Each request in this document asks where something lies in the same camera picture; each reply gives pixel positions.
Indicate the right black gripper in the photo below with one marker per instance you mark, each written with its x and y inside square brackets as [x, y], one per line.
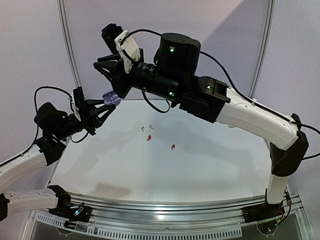
[121, 81]

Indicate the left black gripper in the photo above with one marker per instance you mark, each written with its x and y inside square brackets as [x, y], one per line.
[88, 117]

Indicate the purple charging case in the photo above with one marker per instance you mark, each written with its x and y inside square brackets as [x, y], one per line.
[111, 98]

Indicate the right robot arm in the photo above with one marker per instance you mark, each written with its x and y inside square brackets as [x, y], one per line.
[172, 77]

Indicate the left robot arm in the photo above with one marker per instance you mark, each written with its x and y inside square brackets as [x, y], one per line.
[57, 127]

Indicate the left aluminium frame post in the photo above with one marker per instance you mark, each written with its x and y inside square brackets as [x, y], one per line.
[69, 46]

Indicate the aluminium frame post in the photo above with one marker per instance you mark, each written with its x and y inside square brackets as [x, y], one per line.
[69, 46]
[267, 25]

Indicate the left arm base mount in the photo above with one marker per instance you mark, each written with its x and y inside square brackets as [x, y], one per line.
[73, 212]

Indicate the right aluminium frame post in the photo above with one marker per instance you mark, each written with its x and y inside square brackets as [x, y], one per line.
[267, 25]

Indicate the front aluminium rail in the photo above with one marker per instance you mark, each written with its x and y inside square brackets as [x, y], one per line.
[216, 213]

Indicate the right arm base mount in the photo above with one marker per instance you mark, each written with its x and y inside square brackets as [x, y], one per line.
[262, 211]

